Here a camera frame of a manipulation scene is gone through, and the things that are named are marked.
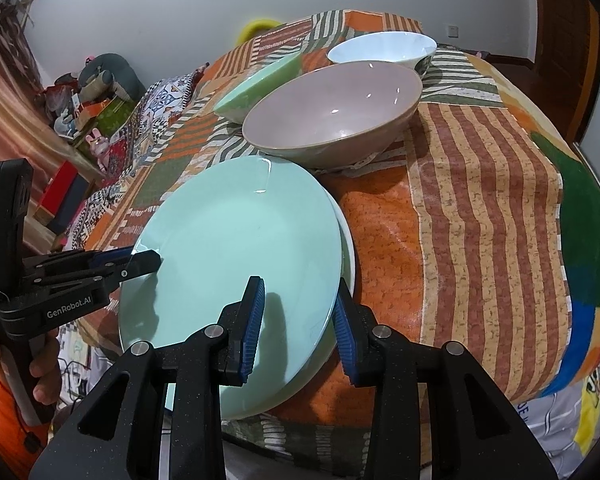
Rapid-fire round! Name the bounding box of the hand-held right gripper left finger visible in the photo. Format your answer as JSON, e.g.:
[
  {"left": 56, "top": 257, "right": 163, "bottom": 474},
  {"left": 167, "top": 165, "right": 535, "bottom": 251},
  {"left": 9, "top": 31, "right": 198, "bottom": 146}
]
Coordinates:
[{"left": 27, "top": 276, "right": 267, "bottom": 480}]

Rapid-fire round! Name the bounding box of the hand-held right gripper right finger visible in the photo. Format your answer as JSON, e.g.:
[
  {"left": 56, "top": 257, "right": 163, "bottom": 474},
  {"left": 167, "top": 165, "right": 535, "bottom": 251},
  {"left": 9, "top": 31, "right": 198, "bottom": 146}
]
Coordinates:
[{"left": 332, "top": 290, "right": 561, "bottom": 480}]

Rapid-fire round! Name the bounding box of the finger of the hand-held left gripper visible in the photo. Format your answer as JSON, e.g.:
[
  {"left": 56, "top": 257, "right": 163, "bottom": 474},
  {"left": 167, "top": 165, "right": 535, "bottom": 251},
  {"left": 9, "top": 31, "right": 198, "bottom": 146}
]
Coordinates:
[
  {"left": 35, "top": 250, "right": 163, "bottom": 297},
  {"left": 22, "top": 246, "right": 137, "bottom": 281}
]

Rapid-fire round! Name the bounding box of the mint green plate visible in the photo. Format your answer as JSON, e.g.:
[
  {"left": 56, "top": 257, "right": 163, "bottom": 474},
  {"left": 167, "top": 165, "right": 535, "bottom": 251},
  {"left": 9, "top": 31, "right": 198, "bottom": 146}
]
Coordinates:
[{"left": 118, "top": 155, "right": 343, "bottom": 418}]

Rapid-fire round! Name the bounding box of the white plate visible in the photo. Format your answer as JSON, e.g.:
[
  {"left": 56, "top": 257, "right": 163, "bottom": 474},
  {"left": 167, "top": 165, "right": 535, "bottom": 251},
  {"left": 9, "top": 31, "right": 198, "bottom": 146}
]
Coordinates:
[{"left": 275, "top": 187, "right": 357, "bottom": 403}]

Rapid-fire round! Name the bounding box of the mint green bowl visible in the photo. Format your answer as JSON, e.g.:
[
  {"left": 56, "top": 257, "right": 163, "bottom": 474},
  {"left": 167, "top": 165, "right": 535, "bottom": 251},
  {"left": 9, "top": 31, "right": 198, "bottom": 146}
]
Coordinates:
[{"left": 214, "top": 52, "right": 303, "bottom": 125}]

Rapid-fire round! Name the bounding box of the pink bowl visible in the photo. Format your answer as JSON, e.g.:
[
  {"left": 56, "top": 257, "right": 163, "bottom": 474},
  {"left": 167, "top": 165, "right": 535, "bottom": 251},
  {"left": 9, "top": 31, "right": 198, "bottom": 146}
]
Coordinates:
[{"left": 242, "top": 61, "right": 423, "bottom": 170}]

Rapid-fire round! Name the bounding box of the white bowl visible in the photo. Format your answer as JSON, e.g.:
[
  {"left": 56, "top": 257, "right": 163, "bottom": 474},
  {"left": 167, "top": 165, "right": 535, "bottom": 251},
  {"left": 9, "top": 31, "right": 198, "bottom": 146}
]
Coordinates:
[{"left": 327, "top": 31, "right": 437, "bottom": 78}]

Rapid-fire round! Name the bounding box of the person's left hand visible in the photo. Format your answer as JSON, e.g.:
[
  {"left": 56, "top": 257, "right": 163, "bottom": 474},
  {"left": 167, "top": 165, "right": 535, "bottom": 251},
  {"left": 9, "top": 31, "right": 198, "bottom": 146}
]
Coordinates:
[{"left": 30, "top": 332, "right": 62, "bottom": 405}]

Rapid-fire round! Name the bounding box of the red box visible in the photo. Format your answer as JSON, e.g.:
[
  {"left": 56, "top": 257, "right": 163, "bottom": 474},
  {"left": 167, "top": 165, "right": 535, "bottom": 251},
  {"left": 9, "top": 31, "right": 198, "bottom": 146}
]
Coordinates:
[{"left": 40, "top": 160, "right": 81, "bottom": 221}]

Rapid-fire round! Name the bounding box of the striped pink curtain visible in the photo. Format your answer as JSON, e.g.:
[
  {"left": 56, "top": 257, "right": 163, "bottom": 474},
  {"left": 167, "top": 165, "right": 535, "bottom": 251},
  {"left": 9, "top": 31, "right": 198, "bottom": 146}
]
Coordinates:
[{"left": 0, "top": 20, "right": 101, "bottom": 186}]

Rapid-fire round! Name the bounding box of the pink bunny toy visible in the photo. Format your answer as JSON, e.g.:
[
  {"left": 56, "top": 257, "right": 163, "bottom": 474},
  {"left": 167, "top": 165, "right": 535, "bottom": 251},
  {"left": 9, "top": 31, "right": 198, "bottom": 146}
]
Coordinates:
[{"left": 86, "top": 127, "right": 112, "bottom": 171}]

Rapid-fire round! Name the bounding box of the pile of small toys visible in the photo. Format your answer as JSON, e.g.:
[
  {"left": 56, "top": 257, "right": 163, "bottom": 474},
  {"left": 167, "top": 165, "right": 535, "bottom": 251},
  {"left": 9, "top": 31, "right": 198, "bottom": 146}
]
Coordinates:
[{"left": 45, "top": 72, "right": 88, "bottom": 136}]

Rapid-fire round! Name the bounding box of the green patterned box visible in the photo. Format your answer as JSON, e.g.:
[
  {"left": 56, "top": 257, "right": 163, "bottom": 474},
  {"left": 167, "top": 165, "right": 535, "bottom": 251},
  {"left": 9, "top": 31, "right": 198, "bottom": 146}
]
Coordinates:
[{"left": 95, "top": 100, "right": 141, "bottom": 134}]

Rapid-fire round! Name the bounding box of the checkered patterned quilt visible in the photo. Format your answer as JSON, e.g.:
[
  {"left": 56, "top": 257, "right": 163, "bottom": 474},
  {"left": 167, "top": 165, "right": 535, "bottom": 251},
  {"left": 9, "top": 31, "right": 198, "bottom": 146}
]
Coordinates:
[{"left": 65, "top": 72, "right": 211, "bottom": 253}]

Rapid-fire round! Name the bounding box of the striped orange patchwork blanket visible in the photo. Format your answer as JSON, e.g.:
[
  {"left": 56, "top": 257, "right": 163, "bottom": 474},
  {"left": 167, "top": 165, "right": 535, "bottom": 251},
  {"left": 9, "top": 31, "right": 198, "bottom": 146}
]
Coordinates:
[{"left": 75, "top": 9, "right": 600, "bottom": 461}]

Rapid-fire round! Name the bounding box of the white cartoon bedsheet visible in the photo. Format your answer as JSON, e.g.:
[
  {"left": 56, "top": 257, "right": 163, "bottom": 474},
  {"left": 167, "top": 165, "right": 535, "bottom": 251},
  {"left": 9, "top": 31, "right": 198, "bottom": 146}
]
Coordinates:
[{"left": 515, "top": 330, "right": 600, "bottom": 463}]

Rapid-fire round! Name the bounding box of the yellow foam noodle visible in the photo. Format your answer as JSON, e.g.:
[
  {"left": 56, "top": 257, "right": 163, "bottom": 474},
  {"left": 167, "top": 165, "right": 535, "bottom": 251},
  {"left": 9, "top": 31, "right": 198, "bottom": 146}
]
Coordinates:
[{"left": 237, "top": 17, "right": 281, "bottom": 44}]

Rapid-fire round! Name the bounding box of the wooden door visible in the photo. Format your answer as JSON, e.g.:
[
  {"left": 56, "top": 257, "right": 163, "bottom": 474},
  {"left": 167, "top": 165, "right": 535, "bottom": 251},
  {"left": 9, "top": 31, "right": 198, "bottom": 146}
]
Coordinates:
[{"left": 530, "top": 0, "right": 600, "bottom": 146}]

